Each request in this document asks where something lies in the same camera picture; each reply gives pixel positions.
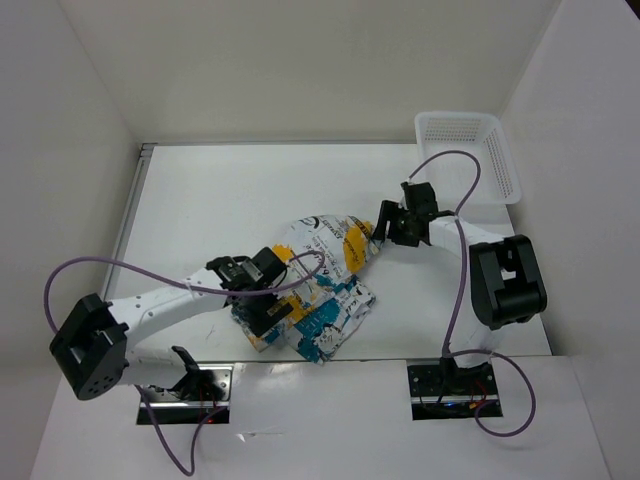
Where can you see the white plastic basket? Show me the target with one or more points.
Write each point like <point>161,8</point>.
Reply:
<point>462,150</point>

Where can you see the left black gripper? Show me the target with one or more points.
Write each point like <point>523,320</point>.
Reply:
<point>259,320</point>

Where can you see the colourful printed shorts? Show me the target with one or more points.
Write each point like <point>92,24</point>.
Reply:
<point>328,308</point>

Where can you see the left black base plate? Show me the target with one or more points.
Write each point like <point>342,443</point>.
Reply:
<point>202,398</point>

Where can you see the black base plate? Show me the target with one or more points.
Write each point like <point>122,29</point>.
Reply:
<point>202,398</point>
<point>435,398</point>

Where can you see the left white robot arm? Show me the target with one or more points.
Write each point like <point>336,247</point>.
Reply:
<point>98,346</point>

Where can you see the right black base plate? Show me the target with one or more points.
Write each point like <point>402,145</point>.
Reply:
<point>435,398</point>

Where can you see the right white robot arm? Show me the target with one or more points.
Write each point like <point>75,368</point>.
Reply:
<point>501,284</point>

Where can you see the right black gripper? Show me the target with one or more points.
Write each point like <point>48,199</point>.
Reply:
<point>387,212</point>

